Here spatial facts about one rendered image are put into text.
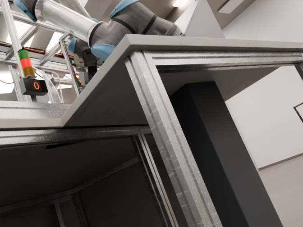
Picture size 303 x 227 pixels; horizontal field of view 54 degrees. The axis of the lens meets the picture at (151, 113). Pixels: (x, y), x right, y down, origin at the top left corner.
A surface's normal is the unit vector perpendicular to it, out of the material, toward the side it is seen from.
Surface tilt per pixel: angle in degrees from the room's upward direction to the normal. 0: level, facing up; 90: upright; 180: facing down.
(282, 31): 90
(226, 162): 90
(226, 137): 90
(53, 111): 90
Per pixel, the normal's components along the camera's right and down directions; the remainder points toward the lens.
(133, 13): 0.24, 0.01
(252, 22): -0.76, 0.13
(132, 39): 0.53, -0.42
